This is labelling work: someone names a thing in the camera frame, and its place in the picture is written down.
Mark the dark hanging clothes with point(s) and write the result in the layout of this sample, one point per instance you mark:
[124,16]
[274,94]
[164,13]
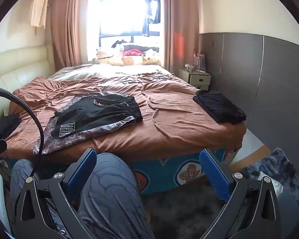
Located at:
[149,12]

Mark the cream padded headboard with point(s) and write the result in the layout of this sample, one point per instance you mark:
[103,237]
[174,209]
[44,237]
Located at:
[20,64]

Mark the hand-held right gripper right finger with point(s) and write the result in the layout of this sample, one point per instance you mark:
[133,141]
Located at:
[214,176]

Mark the cream pillow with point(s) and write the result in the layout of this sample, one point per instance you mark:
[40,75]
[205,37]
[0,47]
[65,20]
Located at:
[102,71]

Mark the black pants with paisley trim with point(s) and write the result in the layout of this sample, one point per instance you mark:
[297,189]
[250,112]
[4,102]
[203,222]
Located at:
[99,112]

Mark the brown blanket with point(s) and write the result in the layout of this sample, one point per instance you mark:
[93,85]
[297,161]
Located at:
[179,122]

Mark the pink curtain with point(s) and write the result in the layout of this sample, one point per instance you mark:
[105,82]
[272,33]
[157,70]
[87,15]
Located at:
[179,25]
[67,22]

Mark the bear print plush pillows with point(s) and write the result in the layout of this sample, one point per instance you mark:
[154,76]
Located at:
[127,60]

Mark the white power strip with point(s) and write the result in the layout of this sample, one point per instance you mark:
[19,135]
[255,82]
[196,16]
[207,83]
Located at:
[201,71]

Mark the person's left leg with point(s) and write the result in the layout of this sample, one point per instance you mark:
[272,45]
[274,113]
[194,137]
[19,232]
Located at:
[20,171]

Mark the blue printed bed sheet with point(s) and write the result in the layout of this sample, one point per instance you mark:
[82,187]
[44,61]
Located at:
[164,171]

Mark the person's right leg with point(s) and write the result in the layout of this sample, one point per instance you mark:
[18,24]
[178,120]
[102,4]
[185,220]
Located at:
[109,191]

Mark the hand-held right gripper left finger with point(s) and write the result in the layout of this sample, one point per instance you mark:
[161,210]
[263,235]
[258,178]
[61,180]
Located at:
[81,173]

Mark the dark grey wardrobe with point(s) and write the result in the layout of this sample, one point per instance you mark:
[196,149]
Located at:
[264,79]

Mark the pile of clothes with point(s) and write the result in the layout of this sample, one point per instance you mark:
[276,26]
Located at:
[132,51]

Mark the person's leg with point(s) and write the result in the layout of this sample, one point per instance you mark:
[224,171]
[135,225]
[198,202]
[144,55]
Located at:
[109,191]
[20,171]

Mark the cream nightstand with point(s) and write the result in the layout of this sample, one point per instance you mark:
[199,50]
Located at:
[194,79]

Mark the folded black clothes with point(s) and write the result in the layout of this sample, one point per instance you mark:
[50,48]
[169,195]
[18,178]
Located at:
[219,107]

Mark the white hanging garment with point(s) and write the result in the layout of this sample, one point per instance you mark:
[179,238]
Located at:
[39,2]

